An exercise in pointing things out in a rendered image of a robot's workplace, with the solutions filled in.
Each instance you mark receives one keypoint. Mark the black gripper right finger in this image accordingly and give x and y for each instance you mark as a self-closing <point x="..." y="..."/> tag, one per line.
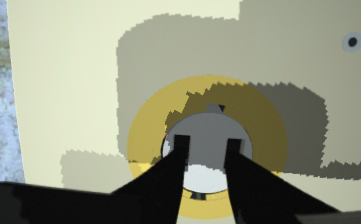
<point x="258" y="196"/>

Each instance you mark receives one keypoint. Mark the white cylinder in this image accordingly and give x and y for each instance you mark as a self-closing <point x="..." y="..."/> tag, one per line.
<point x="208" y="137"/>

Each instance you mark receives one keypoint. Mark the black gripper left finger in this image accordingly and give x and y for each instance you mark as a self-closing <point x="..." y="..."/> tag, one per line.
<point x="154" y="197"/>

